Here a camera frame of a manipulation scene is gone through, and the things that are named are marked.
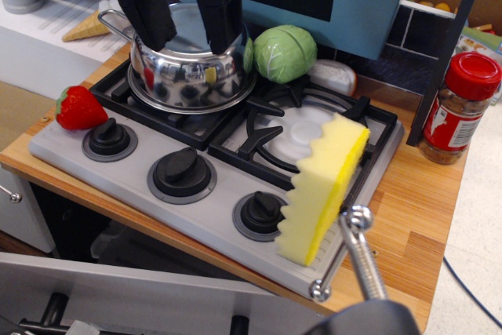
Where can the shiny steel pot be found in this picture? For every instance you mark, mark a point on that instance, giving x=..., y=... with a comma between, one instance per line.
x=186, y=77

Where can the yellow sponge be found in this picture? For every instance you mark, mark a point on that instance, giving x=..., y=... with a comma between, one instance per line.
x=319, y=188

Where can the toy ice cream cone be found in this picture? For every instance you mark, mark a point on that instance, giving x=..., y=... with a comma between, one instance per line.
x=91, y=26

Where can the green toy cabbage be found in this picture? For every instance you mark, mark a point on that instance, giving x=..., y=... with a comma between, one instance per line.
x=284, y=53

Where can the black left burner grate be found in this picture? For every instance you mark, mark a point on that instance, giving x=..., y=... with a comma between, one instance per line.
x=114, y=93

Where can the black burner grate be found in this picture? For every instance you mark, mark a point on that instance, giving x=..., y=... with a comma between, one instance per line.
x=114, y=93
x=274, y=131

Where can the red toy strawberry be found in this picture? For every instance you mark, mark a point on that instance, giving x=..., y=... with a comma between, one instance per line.
x=77, y=109

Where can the black right burner grate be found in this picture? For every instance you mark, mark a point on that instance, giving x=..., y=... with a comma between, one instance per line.
x=274, y=131

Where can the black left stove knob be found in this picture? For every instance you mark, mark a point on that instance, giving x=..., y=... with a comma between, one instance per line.
x=109, y=142

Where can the black stove knob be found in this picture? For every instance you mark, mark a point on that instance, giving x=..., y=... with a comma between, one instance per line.
x=109, y=142
x=182, y=177
x=256, y=216

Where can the white toy bread slice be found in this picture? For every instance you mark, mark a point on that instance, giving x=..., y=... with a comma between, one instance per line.
x=334, y=75

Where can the black middle stove knob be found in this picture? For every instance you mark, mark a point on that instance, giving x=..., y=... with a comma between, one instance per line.
x=182, y=177

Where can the grey toy stove top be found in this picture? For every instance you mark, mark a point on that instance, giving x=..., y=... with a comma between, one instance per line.
x=208, y=221

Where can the black right stove knob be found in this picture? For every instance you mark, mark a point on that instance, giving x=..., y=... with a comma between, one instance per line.
x=256, y=216

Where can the orange toy fruit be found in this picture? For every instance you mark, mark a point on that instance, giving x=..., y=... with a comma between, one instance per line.
x=443, y=7

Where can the red lidded spice jar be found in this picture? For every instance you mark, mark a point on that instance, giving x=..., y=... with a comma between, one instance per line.
x=466, y=91

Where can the grey oven door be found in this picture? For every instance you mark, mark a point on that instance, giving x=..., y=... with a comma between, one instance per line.
x=81, y=298

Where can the chrome towel rail handle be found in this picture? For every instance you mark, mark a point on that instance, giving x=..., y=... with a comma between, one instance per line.
x=354, y=223

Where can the black metal post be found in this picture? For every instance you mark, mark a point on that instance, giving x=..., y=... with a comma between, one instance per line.
x=452, y=35

